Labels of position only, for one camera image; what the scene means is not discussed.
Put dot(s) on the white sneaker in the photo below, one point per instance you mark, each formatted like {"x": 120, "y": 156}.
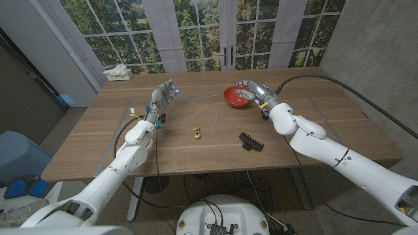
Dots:
{"x": 23, "y": 212}

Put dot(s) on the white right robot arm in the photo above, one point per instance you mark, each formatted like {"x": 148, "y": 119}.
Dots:
{"x": 352, "y": 166}

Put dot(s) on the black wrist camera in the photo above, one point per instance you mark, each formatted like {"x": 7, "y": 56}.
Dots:
{"x": 265, "y": 115}
{"x": 162, "y": 119}

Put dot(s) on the white robot torso base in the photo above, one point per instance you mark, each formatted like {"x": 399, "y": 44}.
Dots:
{"x": 222, "y": 212}

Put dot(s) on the white robot chest cover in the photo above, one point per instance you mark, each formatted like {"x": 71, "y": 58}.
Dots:
{"x": 65, "y": 230}

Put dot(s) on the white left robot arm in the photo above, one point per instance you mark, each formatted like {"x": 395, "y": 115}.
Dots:
{"x": 104, "y": 179}

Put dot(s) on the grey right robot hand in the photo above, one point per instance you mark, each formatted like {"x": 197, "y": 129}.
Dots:
{"x": 261, "y": 91}

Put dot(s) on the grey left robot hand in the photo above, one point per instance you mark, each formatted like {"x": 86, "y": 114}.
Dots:
{"x": 158, "y": 101}

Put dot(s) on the blue-grey chair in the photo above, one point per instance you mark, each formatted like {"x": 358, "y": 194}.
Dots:
{"x": 19, "y": 156}

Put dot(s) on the clear plastic pipette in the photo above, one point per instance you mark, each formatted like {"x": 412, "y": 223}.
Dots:
{"x": 215, "y": 124}

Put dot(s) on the crumpled white tissue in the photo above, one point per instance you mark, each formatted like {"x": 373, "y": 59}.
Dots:
{"x": 115, "y": 69}

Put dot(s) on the yellow toy car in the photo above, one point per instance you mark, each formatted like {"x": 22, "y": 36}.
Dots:
{"x": 196, "y": 132}

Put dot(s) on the black hairpin claw clip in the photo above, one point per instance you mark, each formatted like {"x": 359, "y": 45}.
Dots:
{"x": 250, "y": 142}

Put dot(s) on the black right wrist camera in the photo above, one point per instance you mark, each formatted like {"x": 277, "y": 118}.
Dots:
{"x": 265, "y": 115}

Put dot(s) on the white power strip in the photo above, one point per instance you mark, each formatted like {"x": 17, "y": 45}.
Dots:
{"x": 121, "y": 77}

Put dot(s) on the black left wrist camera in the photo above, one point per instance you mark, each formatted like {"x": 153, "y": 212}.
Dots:
{"x": 162, "y": 119}

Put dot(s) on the red bowl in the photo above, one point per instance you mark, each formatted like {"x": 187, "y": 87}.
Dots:
{"x": 232, "y": 98}

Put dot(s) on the blue and black pads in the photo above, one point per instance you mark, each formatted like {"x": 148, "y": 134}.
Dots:
{"x": 18, "y": 188}

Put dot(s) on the white metal table leg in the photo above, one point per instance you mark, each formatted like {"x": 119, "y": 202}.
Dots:
{"x": 134, "y": 199}
{"x": 298, "y": 186}

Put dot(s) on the round black floor fan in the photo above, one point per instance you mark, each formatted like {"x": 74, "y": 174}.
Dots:
{"x": 156, "y": 184}

